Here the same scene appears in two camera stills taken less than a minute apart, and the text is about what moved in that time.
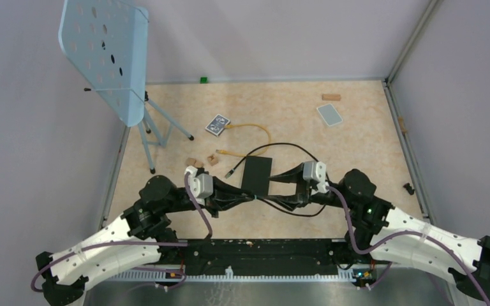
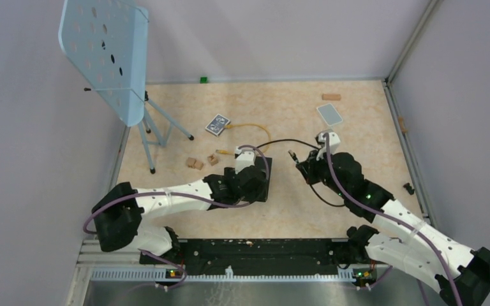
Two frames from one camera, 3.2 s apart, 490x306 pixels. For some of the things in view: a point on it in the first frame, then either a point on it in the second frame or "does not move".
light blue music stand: (108, 40) does not move
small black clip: (408, 188) does not move
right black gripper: (304, 188) → (309, 167)
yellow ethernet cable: (247, 155) does not move
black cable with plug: (230, 173) → (292, 154)
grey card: (330, 114) does not move
